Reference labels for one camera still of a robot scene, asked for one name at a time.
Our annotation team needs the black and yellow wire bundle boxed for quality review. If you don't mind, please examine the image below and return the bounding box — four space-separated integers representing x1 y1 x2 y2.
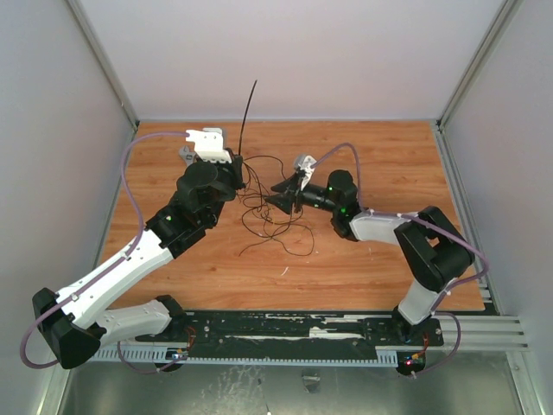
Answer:
237 155 316 259

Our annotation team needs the black zip tie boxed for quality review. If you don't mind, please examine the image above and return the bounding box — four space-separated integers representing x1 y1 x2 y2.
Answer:
238 79 258 156

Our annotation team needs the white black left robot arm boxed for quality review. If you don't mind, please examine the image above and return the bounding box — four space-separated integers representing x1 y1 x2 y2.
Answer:
32 151 245 369

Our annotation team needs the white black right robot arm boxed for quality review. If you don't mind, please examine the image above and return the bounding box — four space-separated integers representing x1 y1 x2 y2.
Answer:
265 169 475 344

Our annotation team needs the silver adjustable wrench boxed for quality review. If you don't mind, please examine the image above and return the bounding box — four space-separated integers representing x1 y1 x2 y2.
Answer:
178 145 196 166

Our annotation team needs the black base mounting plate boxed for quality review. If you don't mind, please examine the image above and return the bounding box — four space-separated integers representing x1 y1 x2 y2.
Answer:
136 311 444 361

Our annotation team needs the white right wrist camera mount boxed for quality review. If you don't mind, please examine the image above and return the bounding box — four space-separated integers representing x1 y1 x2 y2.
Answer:
294 154 317 190

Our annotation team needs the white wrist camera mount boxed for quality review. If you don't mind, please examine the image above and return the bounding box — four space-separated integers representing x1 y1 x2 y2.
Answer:
186 127 232 163
294 154 317 190

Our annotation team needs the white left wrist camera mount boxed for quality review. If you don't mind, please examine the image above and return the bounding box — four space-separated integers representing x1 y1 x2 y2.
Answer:
186 127 232 163

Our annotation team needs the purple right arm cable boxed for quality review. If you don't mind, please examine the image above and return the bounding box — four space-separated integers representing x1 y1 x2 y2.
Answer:
315 142 492 380

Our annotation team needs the grey slotted cable duct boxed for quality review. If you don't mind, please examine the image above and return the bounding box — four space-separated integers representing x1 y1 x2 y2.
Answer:
92 344 398 367

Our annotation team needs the aluminium frame rail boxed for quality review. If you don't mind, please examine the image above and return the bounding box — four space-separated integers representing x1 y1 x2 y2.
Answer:
432 1 529 353

